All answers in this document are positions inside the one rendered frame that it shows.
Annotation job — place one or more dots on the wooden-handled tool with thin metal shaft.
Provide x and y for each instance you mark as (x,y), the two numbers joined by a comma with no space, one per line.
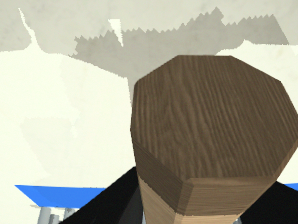
(209,135)

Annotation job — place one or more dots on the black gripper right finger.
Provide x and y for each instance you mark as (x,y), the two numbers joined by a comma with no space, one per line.
(277,205)

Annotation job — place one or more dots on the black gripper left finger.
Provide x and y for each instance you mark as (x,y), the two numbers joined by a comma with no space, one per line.
(120,203)

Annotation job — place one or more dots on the blue flat strip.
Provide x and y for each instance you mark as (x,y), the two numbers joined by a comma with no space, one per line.
(52,197)

